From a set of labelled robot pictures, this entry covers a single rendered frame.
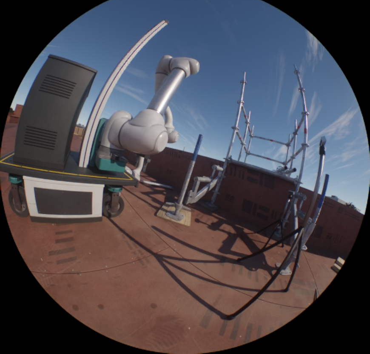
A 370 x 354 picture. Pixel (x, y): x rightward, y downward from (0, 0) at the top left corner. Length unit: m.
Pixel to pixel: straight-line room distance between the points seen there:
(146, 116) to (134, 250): 0.68
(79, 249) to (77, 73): 0.83
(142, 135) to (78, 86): 0.44
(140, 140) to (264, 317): 1.02
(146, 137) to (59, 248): 0.69
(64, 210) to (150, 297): 0.55
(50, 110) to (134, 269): 0.82
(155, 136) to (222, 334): 0.87
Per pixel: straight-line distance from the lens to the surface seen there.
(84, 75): 0.70
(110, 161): 0.63
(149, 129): 0.50
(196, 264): 0.73
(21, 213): 0.91
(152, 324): 0.53
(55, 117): 0.66
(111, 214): 0.87
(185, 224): 1.01
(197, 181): 1.08
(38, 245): 0.74
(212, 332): 0.59
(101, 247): 0.68
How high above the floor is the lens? 0.53
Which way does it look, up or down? 4 degrees down
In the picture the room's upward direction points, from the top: 18 degrees clockwise
